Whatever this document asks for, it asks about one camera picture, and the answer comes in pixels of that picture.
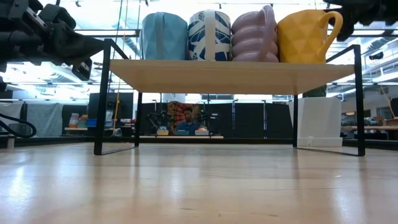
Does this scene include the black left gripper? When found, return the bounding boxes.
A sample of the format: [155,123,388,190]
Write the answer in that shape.
[34,3,105,81]

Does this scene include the black partition panels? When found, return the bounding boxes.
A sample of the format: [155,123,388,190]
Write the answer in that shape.
[139,101,294,139]

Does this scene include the black aluminium rig frame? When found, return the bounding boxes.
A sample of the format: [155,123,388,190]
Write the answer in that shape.
[0,134,398,149]

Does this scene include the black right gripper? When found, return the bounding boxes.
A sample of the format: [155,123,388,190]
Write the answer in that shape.
[323,0,398,42]

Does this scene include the light blue faceted mug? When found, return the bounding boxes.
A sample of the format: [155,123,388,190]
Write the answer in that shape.
[139,11,189,61]

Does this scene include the patterned cloth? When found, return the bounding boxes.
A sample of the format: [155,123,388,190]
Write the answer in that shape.
[167,101,201,130]

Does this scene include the wooden shelf riser black legs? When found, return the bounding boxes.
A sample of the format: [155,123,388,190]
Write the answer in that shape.
[93,37,366,157]

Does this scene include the black hose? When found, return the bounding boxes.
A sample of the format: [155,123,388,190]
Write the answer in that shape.
[0,88,37,138]

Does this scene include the white hexagonal planter pot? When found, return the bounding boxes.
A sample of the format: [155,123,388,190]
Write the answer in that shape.
[288,96,343,147]

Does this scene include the black screen panel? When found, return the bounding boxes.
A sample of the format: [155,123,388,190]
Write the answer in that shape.
[88,92,134,138]

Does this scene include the white container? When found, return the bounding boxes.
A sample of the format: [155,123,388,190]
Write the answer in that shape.
[104,110,114,128]

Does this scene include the grey fabric partition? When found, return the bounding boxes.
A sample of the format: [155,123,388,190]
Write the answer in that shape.
[0,102,65,138]

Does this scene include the white blue patterned mug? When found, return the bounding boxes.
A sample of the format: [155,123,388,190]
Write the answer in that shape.
[188,9,233,62]

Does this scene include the purple ribbed mug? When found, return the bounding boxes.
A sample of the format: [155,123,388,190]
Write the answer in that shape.
[231,4,280,63]

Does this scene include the person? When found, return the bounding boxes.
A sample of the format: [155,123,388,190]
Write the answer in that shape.
[175,107,205,135]

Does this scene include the orange faceted mug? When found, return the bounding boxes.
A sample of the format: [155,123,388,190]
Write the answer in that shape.
[276,9,344,65]

